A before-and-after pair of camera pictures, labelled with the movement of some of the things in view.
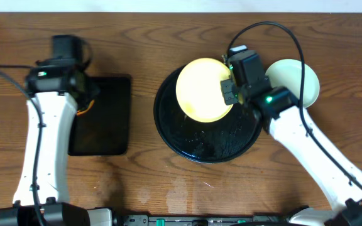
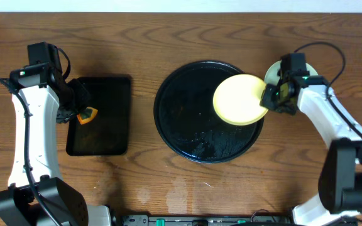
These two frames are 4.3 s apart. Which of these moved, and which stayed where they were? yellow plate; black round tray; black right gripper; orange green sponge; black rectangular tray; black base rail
Moved: black right gripper; yellow plate; orange green sponge
Stayed: black rectangular tray; black round tray; black base rail
